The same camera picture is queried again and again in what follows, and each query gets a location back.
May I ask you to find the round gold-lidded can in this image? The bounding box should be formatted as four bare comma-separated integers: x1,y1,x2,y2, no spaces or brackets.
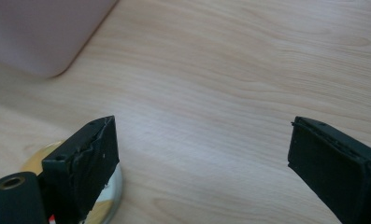
20,140,123,224

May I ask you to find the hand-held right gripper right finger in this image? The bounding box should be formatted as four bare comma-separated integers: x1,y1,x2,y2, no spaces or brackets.
287,116,371,224

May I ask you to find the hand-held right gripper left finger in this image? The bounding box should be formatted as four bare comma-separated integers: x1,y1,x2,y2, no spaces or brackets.
41,115,121,224

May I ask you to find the pink storage box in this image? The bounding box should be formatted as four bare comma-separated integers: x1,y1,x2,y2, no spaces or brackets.
0,0,119,78

